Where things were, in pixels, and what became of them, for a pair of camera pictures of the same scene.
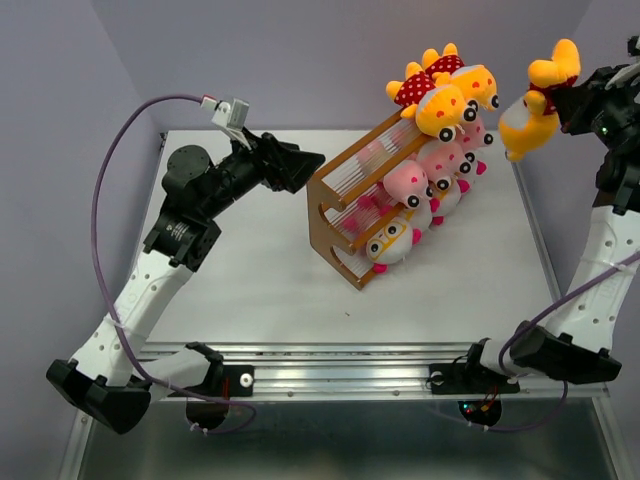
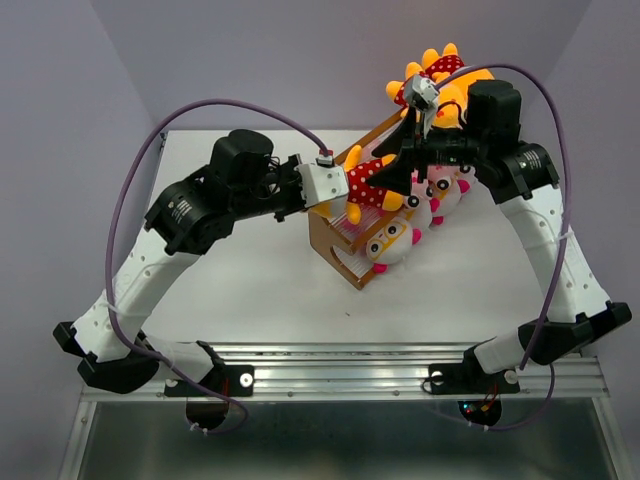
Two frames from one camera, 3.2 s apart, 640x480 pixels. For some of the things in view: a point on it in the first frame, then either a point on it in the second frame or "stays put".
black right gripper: x=575 y=103 to x=408 y=147
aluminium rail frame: x=356 y=372 stays put
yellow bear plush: x=528 y=122 to x=360 y=191
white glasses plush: x=392 y=245 stays put
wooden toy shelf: x=346 y=201 stays put
